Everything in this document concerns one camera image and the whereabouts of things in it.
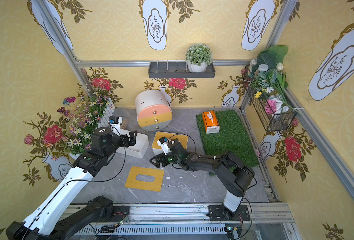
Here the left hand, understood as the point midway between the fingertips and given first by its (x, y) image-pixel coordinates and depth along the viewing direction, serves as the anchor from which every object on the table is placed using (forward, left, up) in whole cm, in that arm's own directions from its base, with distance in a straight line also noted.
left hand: (123, 130), depth 76 cm
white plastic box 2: (-5, -16, -15) cm, 23 cm away
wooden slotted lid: (-20, -15, -26) cm, 36 cm away
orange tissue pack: (+17, -50, -16) cm, 55 cm away
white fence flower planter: (+21, +27, -8) cm, 35 cm away
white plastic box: (-1, -6, -16) cm, 17 cm away
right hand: (-2, -19, -17) cm, 26 cm away
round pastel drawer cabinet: (+19, -14, -5) cm, 24 cm away
